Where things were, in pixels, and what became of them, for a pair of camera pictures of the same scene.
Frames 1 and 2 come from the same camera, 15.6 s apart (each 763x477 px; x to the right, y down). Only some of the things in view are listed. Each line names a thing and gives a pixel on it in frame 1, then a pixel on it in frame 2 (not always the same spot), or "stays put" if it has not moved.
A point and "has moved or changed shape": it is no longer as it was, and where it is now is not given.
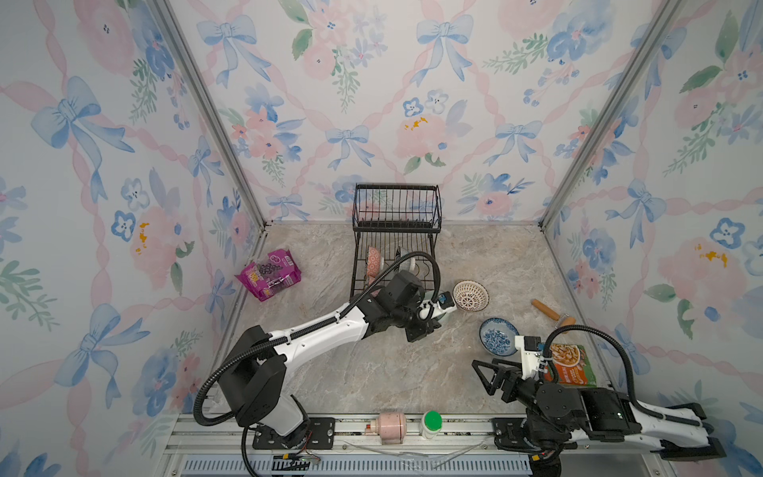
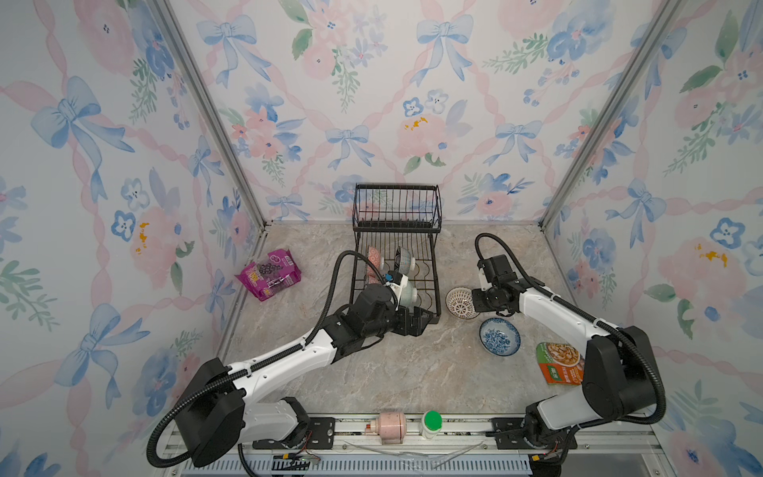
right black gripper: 509,377 → 478,302
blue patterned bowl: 497,336 stays put
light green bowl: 438,311 has moved or changed shape
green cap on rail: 432,423 stays put
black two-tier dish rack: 389,222 stays put
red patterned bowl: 375,263 stays put
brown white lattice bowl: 471,295 has moved or changed shape
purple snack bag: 272,274 stays put
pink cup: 390,427 stays put
